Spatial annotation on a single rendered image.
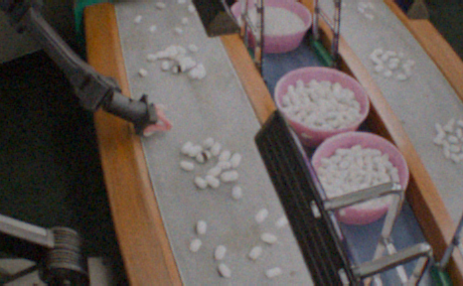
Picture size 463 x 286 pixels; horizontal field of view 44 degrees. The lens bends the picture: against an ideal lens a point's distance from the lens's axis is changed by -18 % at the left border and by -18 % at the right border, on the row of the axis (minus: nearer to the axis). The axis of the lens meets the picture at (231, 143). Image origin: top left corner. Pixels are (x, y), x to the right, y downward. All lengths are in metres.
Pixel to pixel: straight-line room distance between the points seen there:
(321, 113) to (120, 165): 0.55
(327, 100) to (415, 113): 0.28
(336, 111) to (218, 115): 0.32
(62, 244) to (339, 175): 0.70
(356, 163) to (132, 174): 0.55
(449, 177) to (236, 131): 0.61
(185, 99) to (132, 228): 0.48
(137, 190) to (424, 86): 0.93
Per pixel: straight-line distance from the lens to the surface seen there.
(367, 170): 1.66
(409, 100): 1.89
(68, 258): 1.41
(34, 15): 1.70
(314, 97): 1.83
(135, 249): 1.44
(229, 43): 1.97
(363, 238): 1.58
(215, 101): 1.80
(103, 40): 2.06
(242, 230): 1.49
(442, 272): 1.51
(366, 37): 2.13
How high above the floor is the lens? 1.90
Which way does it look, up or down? 44 degrees down
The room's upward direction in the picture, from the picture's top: straight up
